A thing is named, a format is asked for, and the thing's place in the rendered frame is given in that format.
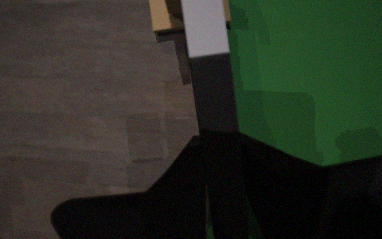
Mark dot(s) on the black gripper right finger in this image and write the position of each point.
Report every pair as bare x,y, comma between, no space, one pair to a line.
295,199

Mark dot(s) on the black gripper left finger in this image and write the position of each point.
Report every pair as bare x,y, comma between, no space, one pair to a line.
174,207

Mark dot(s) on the green flat mat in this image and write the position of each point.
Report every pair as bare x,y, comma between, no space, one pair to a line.
308,76

